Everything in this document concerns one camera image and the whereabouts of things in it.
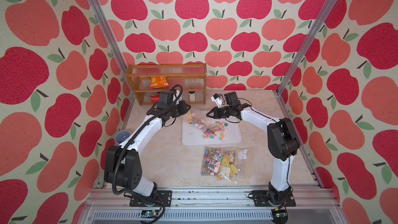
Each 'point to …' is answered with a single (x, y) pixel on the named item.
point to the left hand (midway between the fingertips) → (191, 108)
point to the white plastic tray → (191, 136)
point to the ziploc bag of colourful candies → (209, 126)
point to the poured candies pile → (216, 129)
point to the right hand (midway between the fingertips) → (208, 117)
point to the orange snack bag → (158, 82)
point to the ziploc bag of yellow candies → (235, 166)
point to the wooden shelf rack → (148, 79)
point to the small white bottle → (192, 96)
